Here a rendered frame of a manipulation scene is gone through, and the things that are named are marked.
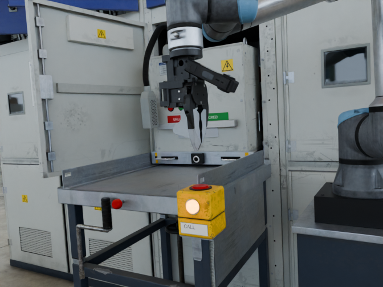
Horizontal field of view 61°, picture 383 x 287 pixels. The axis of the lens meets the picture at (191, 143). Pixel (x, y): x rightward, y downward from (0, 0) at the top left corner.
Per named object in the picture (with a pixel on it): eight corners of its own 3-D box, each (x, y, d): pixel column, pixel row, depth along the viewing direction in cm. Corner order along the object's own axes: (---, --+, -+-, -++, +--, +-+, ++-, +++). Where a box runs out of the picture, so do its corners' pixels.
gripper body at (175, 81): (178, 110, 77) (174, 57, 76) (211, 107, 73) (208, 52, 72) (159, 110, 70) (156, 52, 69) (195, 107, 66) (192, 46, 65)
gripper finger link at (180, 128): (178, 150, 73) (175, 109, 73) (202, 150, 71) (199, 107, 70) (170, 152, 71) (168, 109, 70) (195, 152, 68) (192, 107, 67)
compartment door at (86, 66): (36, 177, 141) (21, 0, 135) (149, 159, 187) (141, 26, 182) (43, 178, 136) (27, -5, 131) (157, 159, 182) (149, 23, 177)
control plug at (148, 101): (151, 128, 153) (147, 90, 151) (142, 128, 155) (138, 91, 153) (160, 126, 160) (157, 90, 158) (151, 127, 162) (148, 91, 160)
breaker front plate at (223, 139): (248, 155, 144) (240, 43, 138) (155, 154, 166) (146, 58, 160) (248, 154, 145) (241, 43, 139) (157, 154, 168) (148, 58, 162)
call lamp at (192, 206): (197, 217, 66) (196, 200, 66) (183, 215, 68) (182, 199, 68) (200, 214, 68) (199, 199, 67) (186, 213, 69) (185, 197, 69)
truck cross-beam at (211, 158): (254, 165, 143) (253, 151, 142) (151, 163, 168) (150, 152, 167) (257, 163, 147) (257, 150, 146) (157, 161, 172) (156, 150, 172)
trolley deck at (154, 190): (210, 218, 93) (209, 197, 92) (58, 203, 122) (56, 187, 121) (271, 176, 152) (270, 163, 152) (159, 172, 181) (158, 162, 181)
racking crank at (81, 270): (76, 279, 116) (69, 196, 113) (83, 275, 118) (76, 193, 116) (112, 288, 107) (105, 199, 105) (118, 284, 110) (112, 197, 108)
